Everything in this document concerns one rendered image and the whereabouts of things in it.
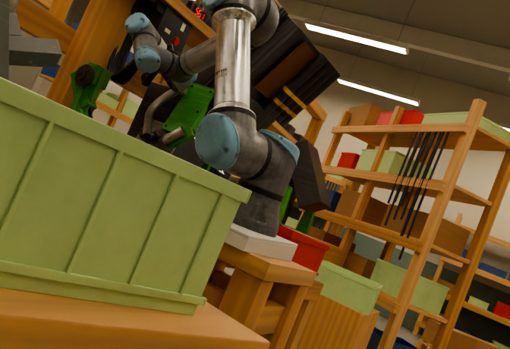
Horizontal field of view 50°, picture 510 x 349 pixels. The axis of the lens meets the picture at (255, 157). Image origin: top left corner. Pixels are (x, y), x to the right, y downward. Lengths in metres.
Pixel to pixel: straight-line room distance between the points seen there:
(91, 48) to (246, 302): 1.18
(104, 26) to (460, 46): 7.68
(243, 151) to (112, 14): 1.02
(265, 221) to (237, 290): 0.20
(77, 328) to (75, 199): 0.12
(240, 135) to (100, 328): 0.74
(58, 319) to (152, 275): 0.15
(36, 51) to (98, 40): 1.45
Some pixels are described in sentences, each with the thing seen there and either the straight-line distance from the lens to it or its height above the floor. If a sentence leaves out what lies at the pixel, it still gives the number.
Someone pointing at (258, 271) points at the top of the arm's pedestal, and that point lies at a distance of 1.16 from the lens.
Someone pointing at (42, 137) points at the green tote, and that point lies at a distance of 0.51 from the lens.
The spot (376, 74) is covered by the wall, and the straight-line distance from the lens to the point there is 11.48.
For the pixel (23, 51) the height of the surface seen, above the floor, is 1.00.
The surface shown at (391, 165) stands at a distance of 4.95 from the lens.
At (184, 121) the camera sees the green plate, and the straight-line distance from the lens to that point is 1.95.
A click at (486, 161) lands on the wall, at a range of 10.85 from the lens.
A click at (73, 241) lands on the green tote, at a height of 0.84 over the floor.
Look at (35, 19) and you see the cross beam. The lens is 2.01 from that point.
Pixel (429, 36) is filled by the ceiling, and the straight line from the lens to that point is 9.38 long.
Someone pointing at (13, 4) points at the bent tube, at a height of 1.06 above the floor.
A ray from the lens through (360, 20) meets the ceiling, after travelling 9.67.
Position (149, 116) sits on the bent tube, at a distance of 1.96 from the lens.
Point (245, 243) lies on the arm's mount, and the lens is 1.15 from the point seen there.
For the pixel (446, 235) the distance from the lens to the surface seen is 4.39.
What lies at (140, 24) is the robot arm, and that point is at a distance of 1.77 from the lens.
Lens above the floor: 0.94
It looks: 5 degrees up
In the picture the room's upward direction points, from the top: 23 degrees clockwise
